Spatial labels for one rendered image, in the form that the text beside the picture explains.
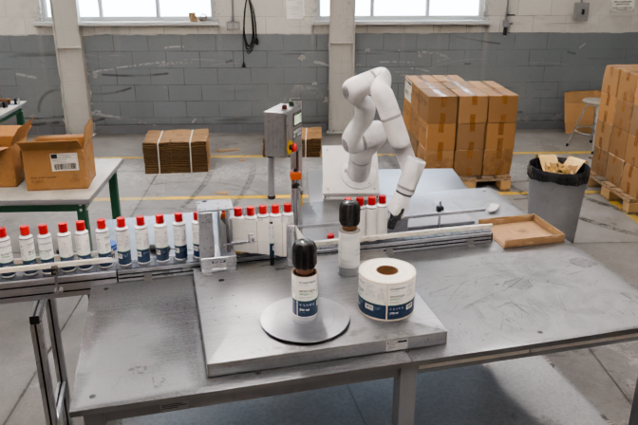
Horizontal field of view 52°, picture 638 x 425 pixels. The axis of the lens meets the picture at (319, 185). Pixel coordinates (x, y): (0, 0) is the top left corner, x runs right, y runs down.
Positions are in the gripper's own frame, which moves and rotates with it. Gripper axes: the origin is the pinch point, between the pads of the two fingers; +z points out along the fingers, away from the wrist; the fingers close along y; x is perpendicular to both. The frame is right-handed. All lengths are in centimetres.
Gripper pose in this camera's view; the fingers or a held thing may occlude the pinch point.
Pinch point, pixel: (391, 224)
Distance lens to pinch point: 293.8
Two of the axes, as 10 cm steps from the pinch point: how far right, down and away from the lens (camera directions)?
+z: -3.3, 9.1, 2.3
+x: 9.1, 2.5, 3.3
